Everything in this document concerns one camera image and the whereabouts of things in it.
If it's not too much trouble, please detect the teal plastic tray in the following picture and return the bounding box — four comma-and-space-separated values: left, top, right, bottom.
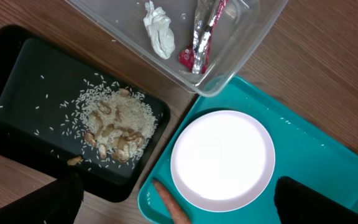
137, 77, 358, 223

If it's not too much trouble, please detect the orange carrot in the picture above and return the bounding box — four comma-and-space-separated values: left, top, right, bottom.
152, 179, 192, 224

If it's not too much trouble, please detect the pink plate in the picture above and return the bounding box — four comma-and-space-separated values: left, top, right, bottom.
170, 110, 275, 212

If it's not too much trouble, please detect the loose peanut shell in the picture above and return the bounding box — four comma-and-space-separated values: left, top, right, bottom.
67, 156, 83, 166

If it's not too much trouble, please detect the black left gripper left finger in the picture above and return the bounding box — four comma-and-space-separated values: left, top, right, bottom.
0, 172, 84, 224

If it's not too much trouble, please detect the rice and peanut pile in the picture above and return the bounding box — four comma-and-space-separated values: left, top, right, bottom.
32, 73, 160, 170

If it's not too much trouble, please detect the black tray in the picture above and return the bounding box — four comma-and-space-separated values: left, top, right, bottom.
0, 25, 170, 202

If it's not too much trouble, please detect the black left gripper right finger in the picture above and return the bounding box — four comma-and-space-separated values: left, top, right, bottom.
273, 176, 358, 224

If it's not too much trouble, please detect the red foil snack wrapper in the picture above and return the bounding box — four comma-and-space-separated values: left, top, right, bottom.
178, 0, 227, 75

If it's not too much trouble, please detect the white tissue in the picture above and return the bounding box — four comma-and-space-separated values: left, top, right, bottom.
143, 1, 175, 60

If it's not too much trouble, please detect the clear plastic bin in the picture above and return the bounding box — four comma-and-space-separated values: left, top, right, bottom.
67, 0, 287, 96

